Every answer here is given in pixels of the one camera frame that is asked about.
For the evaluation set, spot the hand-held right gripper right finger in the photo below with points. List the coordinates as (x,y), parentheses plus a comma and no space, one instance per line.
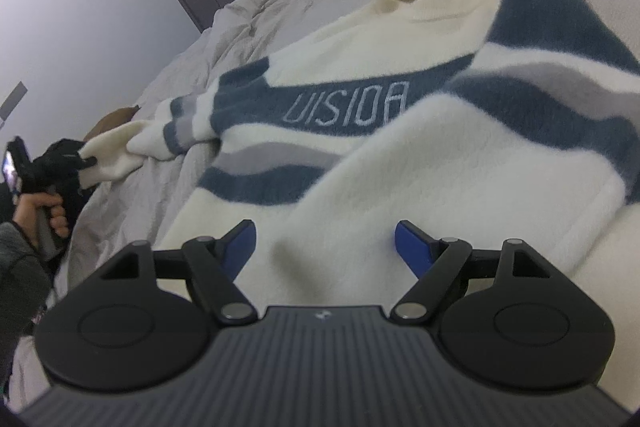
(412,247)

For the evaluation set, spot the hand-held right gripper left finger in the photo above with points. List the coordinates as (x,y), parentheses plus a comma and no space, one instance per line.
(240,247)

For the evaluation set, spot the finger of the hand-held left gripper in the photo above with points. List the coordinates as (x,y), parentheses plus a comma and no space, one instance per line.
(87,162)

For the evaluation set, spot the white fuzzy striped sweater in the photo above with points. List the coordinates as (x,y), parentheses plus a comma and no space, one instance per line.
(450,182)

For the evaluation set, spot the person's left forearm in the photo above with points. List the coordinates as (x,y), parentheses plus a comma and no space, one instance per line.
(15,282)

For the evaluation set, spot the person's left hand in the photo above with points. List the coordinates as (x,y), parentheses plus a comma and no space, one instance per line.
(30,212)

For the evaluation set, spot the brown cloth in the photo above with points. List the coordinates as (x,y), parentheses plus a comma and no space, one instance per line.
(112,119)

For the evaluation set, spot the grey bed sheet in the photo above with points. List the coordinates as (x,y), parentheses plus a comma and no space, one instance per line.
(165,72)

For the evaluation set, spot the grey wall plate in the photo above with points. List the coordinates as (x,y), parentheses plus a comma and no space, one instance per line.
(12,102)

